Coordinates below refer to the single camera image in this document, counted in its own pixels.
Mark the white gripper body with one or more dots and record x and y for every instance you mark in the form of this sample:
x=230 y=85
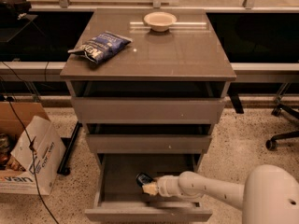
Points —
x=163 y=186

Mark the blue pepsi can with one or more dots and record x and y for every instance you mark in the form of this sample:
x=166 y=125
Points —
x=143 y=179

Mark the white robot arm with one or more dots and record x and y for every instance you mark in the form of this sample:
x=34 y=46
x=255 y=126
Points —
x=270 y=195

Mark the grey bottom drawer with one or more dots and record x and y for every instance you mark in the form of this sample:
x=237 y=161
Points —
x=120 y=199

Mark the grey drawer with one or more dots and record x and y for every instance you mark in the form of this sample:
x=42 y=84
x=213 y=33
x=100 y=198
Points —
x=149 y=138
x=120 y=199
x=145 y=102

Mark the grey middle drawer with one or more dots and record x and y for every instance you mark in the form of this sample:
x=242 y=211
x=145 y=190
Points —
x=149 y=138

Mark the grey drawer cabinet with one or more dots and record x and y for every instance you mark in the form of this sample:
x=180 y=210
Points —
x=188 y=51

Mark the grey top drawer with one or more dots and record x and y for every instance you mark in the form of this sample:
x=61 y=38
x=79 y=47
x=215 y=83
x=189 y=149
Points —
x=145 y=102

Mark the black table leg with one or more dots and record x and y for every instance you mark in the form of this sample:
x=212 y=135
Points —
x=69 y=143

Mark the cardboard box with white flap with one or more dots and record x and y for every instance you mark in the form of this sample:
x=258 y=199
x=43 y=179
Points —
x=37 y=149

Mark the blue chip bag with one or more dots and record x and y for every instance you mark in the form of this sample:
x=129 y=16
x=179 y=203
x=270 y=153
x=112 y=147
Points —
x=102 y=47

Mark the white paper bowl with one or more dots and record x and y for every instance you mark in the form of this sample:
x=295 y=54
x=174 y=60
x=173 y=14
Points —
x=160 y=21

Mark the black bag on desk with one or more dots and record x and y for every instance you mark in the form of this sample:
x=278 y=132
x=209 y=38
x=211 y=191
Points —
x=11 y=10

